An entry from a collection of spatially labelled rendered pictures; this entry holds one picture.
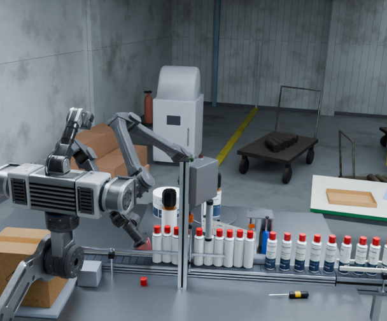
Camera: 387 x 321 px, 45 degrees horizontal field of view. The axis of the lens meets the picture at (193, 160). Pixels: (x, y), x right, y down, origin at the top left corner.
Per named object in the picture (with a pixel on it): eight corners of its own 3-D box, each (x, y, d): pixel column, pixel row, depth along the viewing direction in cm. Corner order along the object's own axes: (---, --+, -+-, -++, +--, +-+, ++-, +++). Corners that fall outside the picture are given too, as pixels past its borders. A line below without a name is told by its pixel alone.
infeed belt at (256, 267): (331, 274, 247) (333, 267, 245) (335, 283, 239) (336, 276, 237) (28, 255, 257) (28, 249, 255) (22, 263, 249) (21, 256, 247)
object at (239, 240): (242, 263, 247) (244, 228, 241) (242, 268, 242) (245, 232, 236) (232, 262, 248) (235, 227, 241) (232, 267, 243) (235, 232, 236)
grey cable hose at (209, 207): (212, 238, 231) (213, 199, 225) (211, 241, 228) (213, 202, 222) (204, 237, 232) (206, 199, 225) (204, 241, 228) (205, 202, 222)
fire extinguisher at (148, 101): (144, 123, 912) (144, 89, 892) (158, 124, 905) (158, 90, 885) (139, 126, 885) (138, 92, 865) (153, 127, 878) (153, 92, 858)
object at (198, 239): (203, 262, 248) (204, 227, 241) (202, 267, 243) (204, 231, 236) (193, 261, 248) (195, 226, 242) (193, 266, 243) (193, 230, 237)
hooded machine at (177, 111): (164, 151, 736) (165, 62, 693) (204, 155, 722) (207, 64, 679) (150, 164, 671) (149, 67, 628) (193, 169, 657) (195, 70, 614)
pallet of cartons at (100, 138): (154, 174, 635) (154, 127, 615) (111, 202, 538) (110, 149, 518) (105, 165, 663) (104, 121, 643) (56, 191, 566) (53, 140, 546)
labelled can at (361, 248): (361, 271, 243) (366, 235, 237) (364, 276, 238) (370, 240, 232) (351, 270, 243) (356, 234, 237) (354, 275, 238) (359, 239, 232)
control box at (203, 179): (217, 196, 228) (219, 159, 223) (195, 206, 216) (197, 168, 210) (201, 191, 234) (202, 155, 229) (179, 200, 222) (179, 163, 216)
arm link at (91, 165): (72, 158, 247) (85, 147, 243) (79, 158, 252) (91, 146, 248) (112, 228, 239) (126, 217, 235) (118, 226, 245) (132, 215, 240)
